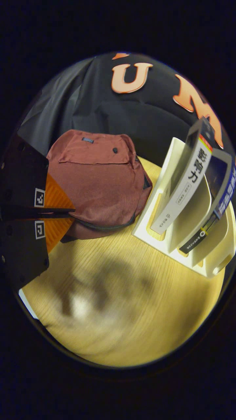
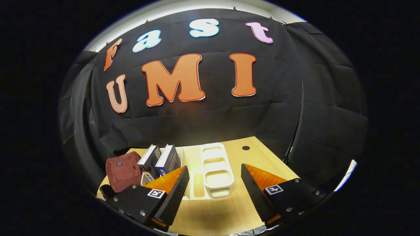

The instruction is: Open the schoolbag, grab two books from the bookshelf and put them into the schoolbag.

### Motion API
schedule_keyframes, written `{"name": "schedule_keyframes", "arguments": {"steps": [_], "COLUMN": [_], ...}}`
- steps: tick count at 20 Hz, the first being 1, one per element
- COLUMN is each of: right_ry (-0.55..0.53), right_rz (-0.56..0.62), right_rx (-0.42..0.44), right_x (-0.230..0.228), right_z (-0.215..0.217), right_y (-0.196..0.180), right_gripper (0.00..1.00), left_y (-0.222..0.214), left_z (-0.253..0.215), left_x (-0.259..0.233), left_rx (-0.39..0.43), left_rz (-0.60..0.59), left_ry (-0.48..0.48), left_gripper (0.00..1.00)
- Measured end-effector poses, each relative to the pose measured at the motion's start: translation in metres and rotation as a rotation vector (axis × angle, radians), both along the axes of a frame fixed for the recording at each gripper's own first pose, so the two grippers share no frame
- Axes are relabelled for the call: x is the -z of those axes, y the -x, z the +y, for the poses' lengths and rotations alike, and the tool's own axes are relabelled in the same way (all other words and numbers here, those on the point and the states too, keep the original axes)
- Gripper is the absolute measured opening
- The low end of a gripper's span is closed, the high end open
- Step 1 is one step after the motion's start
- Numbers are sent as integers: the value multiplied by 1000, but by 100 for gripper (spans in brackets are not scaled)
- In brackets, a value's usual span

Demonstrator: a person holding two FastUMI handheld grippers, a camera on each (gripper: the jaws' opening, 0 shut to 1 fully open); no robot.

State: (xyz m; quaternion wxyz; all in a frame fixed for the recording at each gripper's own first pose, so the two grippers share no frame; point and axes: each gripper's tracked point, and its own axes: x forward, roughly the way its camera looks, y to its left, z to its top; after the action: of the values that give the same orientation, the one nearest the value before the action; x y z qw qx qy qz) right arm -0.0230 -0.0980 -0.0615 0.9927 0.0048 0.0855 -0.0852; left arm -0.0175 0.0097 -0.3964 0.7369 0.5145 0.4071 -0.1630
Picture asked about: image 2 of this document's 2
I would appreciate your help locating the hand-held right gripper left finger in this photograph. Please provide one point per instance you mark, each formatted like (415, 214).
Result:
(174, 196)

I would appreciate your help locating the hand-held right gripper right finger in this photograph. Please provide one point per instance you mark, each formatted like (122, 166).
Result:
(254, 193)

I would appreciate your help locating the blue night cover book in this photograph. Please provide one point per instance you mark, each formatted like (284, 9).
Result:
(170, 160)

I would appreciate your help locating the white plastic bookshelf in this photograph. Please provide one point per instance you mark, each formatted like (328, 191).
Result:
(216, 178)

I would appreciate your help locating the grey portrait cover book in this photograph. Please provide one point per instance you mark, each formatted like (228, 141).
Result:
(149, 159)

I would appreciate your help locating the maroon schoolbag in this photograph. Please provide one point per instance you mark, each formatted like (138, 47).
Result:
(123, 173)

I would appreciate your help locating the black backdrop stand pole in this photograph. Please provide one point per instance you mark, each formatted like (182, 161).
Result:
(299, 121)

